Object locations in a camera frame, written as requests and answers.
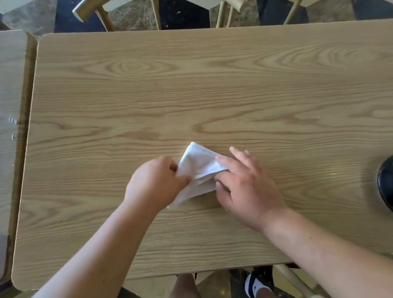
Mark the person's right hand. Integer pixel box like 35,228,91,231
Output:
209,139,292,239

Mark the person's left hand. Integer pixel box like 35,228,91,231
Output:
117,152,196,222

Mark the white paper napkin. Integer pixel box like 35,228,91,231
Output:
159,136,234,208

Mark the person's right forearm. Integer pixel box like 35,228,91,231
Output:
259,190,393,298

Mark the person's left forearm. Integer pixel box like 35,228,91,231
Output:
0,195,168,298

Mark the white sock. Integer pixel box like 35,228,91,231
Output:
242,270,273,298

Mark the person's left leg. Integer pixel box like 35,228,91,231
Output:
158,271,204,298

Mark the light wooden table leg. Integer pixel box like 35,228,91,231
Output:
274,257,334,298

